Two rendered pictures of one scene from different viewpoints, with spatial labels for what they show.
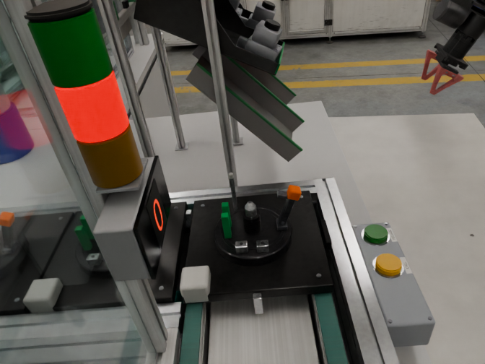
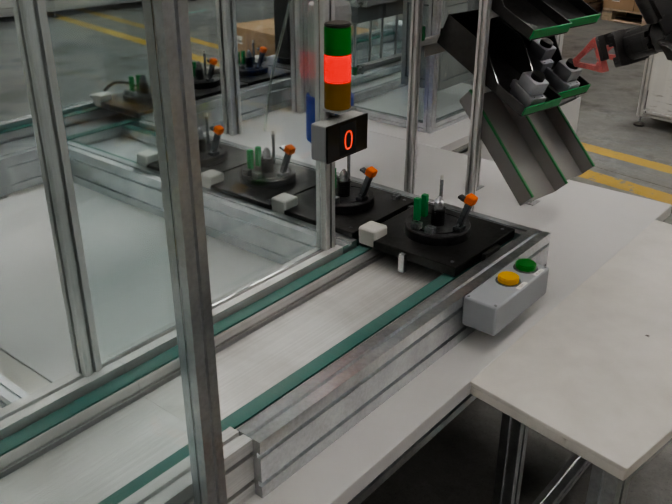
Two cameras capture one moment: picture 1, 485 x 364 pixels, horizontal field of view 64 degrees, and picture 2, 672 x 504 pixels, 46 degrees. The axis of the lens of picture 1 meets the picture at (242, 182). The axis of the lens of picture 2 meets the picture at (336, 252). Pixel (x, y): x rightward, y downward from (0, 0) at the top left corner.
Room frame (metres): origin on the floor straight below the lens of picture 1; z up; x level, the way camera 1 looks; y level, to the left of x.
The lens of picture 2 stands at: (-0.86, -0.74, 1.67)
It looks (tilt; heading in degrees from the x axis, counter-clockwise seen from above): 26 degrees down; 36
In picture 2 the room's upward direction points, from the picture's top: straight up
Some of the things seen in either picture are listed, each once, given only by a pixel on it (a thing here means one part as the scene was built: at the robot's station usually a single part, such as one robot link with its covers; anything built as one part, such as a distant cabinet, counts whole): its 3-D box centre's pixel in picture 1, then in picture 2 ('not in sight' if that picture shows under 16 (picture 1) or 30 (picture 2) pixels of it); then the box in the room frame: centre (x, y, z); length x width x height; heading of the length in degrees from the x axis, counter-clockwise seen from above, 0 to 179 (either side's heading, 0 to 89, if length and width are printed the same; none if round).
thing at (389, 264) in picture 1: (387, 266); (508, 280); (0.41, -0.22, 0.96); 0.04 x 0.04 x 0.02
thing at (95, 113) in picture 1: (92, 104); (337, 67); (0.32, 0.12, 1.33); 0.05 x 0.05 x 0.05
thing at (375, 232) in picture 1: (375, 235); (525, 267); (0.48, -0.22, 0.96); 0.04 x 0.04 x 0.02
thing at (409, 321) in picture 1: (385, 278); (506, 294); (0.41, -0.22, 0.93); 0.21 x 0.07 x 0.06; 177
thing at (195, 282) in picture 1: (195, 284); (372, 234); (0.41, 0.10, 0.97); 0.05 x 0.05 x 0.04; 87
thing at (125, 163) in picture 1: (110, 152); (337, 94); (0.32, 0.12, 1.28); 0.05 x 0.05 x 0.05
